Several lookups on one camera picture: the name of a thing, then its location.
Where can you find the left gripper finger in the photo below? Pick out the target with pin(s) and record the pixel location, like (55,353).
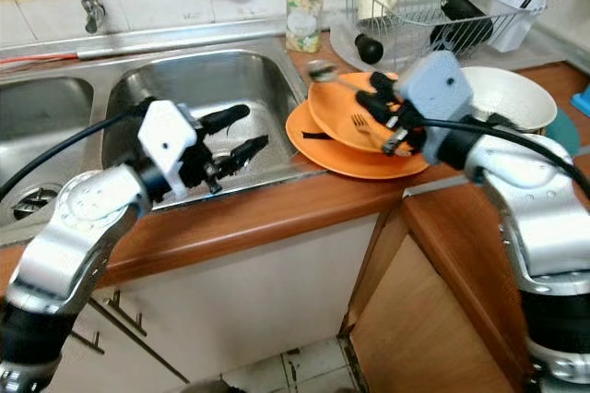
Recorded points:
(226,118)
(244,152)

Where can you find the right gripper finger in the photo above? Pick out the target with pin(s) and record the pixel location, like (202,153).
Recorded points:
(378,109)
(384,87)

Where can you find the orange plate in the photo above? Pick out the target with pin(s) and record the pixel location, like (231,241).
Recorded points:
(336,102)
(350,164)

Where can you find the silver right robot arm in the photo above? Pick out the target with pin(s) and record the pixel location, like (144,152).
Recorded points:
(544,218)

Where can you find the white kitchen base cabinet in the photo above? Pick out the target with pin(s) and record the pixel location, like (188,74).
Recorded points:
(240,301)

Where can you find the metal fork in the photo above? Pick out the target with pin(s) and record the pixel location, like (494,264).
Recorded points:
(358,122)

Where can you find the stainless steel double sink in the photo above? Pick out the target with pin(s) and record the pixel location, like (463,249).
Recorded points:
(221,79)

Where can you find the small black shaker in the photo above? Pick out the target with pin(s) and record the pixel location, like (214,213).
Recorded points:
(369,48)

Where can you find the grey drain tray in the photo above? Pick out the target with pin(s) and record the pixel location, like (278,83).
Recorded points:
(341,47)

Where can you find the white bowl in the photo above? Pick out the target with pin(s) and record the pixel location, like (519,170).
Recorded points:
(507,98)

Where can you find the black tumbler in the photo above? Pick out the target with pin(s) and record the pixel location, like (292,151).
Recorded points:
(466,13)

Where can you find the clear soap pump bottle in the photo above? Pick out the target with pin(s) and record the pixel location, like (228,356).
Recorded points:
(304,10)

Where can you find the white cutlery holder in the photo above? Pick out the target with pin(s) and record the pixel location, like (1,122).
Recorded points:
(512,18)

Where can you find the teal plate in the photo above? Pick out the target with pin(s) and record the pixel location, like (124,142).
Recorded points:
(567,132)

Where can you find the metal drain strainer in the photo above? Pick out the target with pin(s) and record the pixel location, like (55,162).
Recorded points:
(37,201)

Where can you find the blue plastic item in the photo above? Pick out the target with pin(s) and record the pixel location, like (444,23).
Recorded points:
(583,101)

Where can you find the grey robot leg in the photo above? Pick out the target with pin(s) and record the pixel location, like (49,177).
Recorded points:
(230,387)

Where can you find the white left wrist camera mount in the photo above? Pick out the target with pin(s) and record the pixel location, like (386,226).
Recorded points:
(168,139)

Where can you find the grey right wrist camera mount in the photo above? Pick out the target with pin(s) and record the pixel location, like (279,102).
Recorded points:
(438,89)

